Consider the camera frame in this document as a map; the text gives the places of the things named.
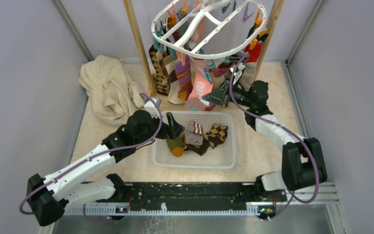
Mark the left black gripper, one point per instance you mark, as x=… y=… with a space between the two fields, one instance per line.
x=172 y=130

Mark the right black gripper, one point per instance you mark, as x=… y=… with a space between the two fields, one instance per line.
x=219 y=96

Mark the green striped sock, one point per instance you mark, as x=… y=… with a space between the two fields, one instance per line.
x=176 y=146

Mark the grey sock with red stripes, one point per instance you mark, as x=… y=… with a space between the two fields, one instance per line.
x=194 y=133

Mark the brown yellow argyle sock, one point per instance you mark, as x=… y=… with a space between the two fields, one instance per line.
x=216 y=135

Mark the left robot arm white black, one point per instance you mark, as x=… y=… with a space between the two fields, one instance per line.
x=50 y=196

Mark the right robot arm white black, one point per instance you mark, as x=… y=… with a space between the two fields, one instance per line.
x=302 y=162

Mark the white oval clip hanger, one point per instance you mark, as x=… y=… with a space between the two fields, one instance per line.
x=209 y=29

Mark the pink striped toe sock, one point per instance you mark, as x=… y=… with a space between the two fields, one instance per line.
x=217 y=75

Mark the red and grey sock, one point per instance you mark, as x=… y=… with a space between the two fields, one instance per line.
x=249 y=72

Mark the white plastic mesh basket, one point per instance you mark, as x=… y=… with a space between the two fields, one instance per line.
x=224 y=156

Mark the cream sock brown toe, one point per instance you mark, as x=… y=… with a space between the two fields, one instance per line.
x=169 y=63

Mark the beige crumpled cloth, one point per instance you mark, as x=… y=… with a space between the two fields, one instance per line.
x=114 y=95

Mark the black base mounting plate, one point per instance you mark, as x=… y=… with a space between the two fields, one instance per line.
x=200 y=196

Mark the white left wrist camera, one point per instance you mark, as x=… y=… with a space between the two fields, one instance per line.
x=151 y=108

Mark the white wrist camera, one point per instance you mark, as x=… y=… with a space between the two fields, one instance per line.
x=236 y=72
x=151 y=108

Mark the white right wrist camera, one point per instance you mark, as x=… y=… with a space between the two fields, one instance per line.
x=236 y=72

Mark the aluminium rail frame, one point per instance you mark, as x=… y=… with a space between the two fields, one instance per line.
x=307 y=211

